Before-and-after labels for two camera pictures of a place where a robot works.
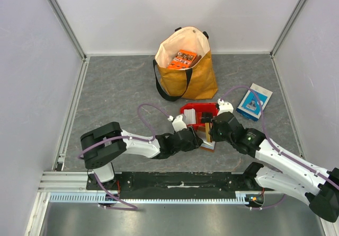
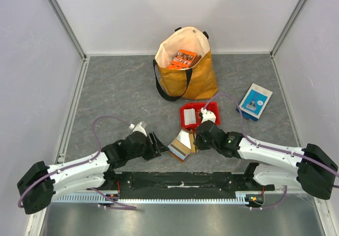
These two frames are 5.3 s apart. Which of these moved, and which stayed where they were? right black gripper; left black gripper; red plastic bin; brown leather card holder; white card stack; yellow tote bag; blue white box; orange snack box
Moved: brown leather card holder; left black gripper; right black gripper
Stayed: yellow tote bag; red plastic bin; orange snack box; white card stack; blue white box
